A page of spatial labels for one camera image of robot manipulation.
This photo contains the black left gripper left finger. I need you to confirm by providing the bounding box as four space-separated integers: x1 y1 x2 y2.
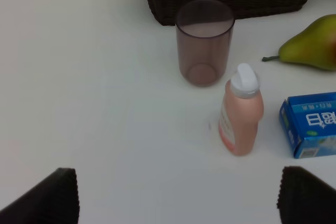
1 168 80 223

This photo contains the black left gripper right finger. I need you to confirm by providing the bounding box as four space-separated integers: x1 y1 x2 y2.
277 166 335 224

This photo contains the green red pear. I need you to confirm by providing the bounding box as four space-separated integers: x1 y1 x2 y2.
262 14 335 71

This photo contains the blue Darlie toothpaste box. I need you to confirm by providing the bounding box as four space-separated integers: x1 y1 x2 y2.
279 92 335 159

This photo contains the pink bottle white cap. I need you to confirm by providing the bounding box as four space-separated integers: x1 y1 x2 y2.
218 63 264 156

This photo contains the translucent pink plastic cup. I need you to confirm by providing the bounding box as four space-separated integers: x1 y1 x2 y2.
175 0 235 87

